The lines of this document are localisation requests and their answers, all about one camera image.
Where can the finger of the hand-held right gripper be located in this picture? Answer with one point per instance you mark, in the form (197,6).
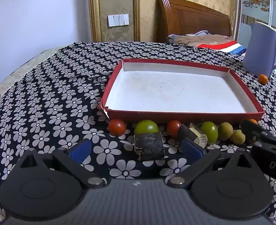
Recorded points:
(251,129)

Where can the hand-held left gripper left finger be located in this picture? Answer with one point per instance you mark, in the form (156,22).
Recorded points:
(80,151)

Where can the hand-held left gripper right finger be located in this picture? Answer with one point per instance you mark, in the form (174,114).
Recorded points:
(191,151)

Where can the large orange mandarin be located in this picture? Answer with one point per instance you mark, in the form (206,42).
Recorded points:
(254,121)

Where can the tan longan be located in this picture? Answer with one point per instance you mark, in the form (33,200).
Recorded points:
(225,131)
(238,136)

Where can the dark sugarcane piece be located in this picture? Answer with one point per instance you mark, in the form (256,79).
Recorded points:
(149,146)
(187,132)

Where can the green tomato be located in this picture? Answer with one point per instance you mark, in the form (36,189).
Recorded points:
(210,131)
(146,127)

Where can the red cherry tomato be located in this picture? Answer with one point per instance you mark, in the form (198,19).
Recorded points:
(117,127)
(173,127)

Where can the red cardboard tray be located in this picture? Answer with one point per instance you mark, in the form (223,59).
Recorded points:
(175,91)

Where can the small orange kumquat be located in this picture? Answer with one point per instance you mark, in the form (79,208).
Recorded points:
(263,79)

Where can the black floral cloth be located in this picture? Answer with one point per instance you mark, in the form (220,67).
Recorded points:
(46,98)

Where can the lavender electric kettle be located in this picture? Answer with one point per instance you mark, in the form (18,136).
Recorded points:
(259,49)

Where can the brown striped blanket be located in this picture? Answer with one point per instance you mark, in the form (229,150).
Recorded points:
(213,42)

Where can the beige patterned bedsheet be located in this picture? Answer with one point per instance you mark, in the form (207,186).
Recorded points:
(11,75)

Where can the grey blue cloth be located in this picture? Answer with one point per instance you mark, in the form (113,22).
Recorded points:
(175,37)

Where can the painted glass wardrobe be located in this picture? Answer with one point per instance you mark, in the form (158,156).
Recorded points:
(257,4)

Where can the wooden headboard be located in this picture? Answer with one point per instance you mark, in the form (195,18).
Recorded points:
(194,16)

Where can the white light switch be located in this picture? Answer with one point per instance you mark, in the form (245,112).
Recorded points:
(118,20)

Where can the gold framed wall panel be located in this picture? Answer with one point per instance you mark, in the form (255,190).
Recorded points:
(94,4)

